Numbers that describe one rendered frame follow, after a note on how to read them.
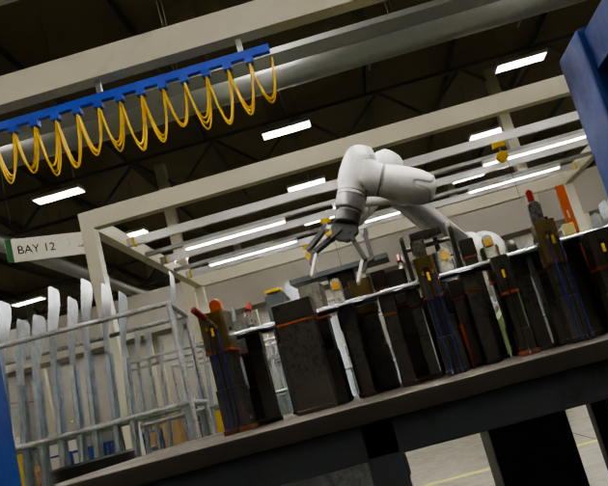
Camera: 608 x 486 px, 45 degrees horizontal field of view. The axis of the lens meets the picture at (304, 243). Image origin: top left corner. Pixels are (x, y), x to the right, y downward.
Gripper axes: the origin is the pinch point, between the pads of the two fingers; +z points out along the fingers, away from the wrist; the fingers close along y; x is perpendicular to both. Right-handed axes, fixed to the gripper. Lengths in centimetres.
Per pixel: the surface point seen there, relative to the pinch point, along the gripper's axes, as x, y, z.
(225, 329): -5.6, 30.6, 19.3
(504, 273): -5.4, -46.4, -9.8
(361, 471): 10, -18, 51
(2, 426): 143, -3, 58
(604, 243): -2, -72, -21
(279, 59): -626, 260, -469
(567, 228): -34, -65, -37
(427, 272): -3.8, -25.2, -6.4
